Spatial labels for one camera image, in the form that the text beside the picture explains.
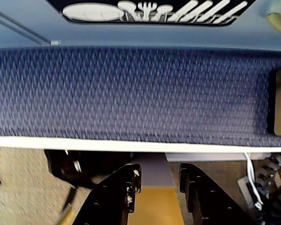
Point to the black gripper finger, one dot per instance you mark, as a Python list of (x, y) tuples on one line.
[(210, 206), (110, 201)]

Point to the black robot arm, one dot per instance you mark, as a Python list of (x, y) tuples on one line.
[(274, 168)]

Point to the tan wooden board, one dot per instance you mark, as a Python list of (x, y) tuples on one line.
[(155, 206)]

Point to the blue fabric platform white edge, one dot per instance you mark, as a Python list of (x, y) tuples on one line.
[(131, 93)]

